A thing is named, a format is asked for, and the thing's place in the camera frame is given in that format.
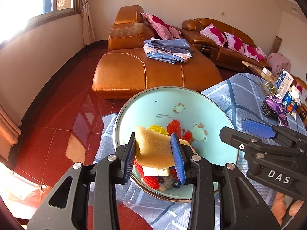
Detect light blue enamel basin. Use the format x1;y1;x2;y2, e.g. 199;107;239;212
113;85;240;203

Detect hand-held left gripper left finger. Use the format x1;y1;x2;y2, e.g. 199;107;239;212
26;132;136;230

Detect purple patterned bag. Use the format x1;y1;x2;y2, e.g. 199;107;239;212
264;94;289;127

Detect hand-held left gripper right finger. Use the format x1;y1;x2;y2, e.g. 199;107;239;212
170;132;281;230

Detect yellow sponge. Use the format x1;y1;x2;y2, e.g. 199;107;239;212
134;125;175;169

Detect folded blue checked sheets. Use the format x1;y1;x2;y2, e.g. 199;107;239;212
143;37;194;65

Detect crumpled white tissue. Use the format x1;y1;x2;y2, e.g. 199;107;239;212
288;85;301;101

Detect dark blue wrapper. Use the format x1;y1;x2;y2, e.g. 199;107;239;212
156;175;181;192

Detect pink cloth cover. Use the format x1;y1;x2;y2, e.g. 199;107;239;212
267;52;292;75

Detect gold black foil wrapper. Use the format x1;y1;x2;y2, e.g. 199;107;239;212
259;81;280;96

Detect window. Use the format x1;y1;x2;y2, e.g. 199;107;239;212
0;0;81;44

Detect orange curtain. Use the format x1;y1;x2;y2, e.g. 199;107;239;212
0;104;22;146

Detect white yellow packet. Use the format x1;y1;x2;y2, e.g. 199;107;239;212
143;165;171;176

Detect wooden coffee table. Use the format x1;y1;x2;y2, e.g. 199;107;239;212
242;61;274;78

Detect brown leather armchair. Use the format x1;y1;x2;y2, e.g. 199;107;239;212
293;77;307;125

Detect orange leather chaise sofa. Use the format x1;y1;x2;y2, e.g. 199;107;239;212
92;5;223;100

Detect dark purple foam net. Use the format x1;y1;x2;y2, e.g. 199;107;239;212
260;99;276;118

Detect small pink floral pillow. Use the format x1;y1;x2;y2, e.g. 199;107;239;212
255;47;267;60

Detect blue white milk carton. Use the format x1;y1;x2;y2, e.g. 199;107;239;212
276;69;298;112

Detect large pink floral pillow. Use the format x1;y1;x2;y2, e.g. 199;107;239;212
140;12;182;40

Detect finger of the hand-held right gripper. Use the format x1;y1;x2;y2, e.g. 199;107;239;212
219;126;301;159
242;118;307;146

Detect blue checked tablecloth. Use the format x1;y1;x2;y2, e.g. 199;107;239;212
93;72;307;230

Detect beige curtain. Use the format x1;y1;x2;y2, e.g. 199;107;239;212
79;0;96;45

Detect person's right hand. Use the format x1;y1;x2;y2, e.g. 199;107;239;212
271;193;305;224

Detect brown leather sofa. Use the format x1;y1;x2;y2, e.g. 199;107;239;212
181;18;272;72

